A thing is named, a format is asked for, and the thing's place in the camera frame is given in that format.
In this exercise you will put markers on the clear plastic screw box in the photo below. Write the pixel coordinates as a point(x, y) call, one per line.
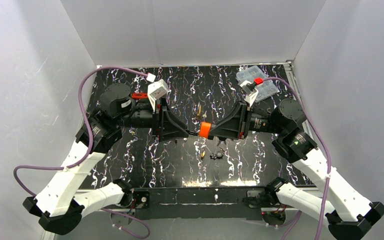
point(267, 89)

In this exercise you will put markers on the red handled adjustable wrench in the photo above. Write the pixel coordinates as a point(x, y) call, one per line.
point(139, 96)

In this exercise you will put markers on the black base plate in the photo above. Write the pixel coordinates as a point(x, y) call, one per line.
point(240, 202)

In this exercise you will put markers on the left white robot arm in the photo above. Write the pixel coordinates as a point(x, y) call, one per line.
point(59, 206)

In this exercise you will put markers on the orange black padlock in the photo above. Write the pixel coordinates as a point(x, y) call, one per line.
point(204, 131)

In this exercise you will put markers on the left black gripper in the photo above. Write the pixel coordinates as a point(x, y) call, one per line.
point(160, 122)

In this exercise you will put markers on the small brass padlock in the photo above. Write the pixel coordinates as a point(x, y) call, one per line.
point(202, 155)

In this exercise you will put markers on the large brass padlock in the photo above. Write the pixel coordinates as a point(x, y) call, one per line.
point(199, 111)

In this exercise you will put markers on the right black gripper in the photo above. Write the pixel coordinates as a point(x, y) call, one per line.
point(242, 120)

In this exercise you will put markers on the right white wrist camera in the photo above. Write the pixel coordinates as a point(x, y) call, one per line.
point(251, 90)

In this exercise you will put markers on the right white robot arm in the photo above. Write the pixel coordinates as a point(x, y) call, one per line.
point(346, 213)

